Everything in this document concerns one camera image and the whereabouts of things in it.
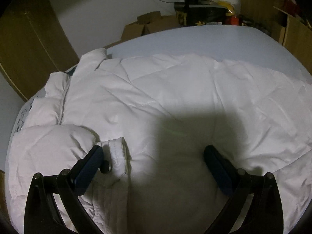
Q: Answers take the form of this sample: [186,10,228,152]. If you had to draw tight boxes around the small cardboard box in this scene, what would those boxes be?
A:
[121,22,147,41]

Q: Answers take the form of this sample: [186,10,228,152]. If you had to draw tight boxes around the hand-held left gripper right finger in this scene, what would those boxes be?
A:
[204,145,285,234]

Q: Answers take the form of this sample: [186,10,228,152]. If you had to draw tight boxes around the large brown cardboard panel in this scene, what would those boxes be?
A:
[0,0,81,103]

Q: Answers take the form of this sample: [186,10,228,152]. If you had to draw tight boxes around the tall cardboard box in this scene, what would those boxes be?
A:
[271,0,312,65]

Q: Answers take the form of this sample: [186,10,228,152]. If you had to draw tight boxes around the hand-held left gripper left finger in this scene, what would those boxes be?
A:
[24,145,110,234]

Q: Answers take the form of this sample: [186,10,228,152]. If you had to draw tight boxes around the red container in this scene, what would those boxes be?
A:
[225,15,241,26]

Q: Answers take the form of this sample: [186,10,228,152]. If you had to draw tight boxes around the open cardboard box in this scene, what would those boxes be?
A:
[136,11,181,34]

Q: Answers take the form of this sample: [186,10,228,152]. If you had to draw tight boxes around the white down jacket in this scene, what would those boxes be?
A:
[5,48,312,234]

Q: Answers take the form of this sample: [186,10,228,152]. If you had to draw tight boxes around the yellow bag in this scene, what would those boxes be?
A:
[216,1,236,15]

